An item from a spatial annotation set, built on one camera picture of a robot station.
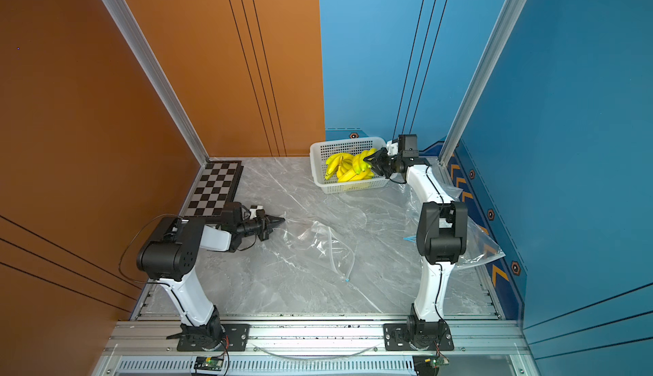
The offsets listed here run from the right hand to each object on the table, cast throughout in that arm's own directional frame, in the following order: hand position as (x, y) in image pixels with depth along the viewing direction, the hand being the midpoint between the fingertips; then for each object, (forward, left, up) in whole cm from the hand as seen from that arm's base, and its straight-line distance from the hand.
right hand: (367, 159), depth 94 cm
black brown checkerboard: (+1, +63, -15) cm, 64 cm away
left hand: (-17, +30, -13) cm, 37 cm away
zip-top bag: (-10, -15, -18) cm, 25 cm away
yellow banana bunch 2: (+3, +5, -12) cm, 13 cm away
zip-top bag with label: (-31, +14, +1) cm, 35 cm away
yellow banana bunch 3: (-1, +3, -1) cm, 3 cm away
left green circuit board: (-60, +48, -22) cm, 80 cm away
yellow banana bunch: (+10, +9, -12) cm, 18 cm away
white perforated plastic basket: (+18, +19, -13) cm, 29 cm away
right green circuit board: (-59, -16, -20) cm, 65 cm away
